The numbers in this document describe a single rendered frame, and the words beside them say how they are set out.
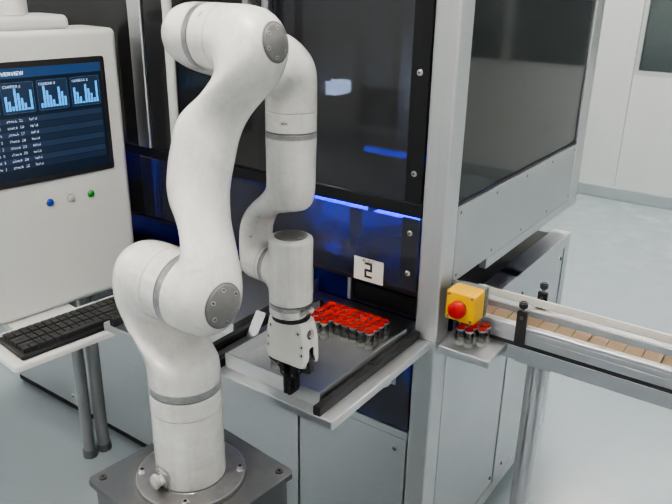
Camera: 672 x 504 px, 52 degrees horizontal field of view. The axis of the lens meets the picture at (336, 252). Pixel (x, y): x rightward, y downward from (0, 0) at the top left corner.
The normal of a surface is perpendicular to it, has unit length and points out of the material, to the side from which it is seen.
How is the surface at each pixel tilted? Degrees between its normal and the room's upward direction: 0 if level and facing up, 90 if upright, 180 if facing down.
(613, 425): 0
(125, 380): 90
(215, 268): 63
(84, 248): 90
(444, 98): 90
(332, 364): 0
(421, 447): 90
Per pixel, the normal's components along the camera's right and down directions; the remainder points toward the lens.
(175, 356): 0.12, -0.63
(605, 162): -0.58, 0.29
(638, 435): 0.02, -0.93
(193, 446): 0.30, 0.35
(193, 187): 0.10, 0.03
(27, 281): 0.74, 0.26
